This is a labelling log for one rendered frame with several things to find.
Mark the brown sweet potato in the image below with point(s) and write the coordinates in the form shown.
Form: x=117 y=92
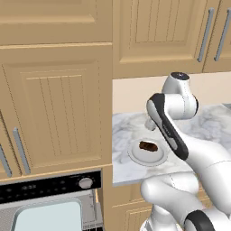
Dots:
x=148 y=146

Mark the black and steel oven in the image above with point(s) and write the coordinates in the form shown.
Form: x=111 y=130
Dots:
x=45 y=188

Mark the beige wall cupboard door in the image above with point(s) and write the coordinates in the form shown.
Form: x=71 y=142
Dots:
x=224 y=64
x=156 y=33

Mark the beige drawer front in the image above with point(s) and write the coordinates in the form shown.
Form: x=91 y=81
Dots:
x=126 y=195

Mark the tall beige cupboard door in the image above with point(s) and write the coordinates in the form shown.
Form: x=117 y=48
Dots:
x=60 y=114

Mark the oven door with glass window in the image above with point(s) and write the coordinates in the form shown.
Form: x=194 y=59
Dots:
x=48 y=215

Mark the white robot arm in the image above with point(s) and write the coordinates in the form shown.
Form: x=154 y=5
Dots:
x=204 y=156

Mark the white round plate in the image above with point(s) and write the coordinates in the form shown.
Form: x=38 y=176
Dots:
x=136 y=156

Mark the beige base cupboard door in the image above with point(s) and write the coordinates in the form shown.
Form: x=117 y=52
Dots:
x=135 y=219

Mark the silver oven knob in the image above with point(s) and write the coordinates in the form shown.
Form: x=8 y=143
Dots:
x=85 y=182

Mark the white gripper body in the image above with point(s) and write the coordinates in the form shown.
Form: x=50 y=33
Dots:
x=150 y=124

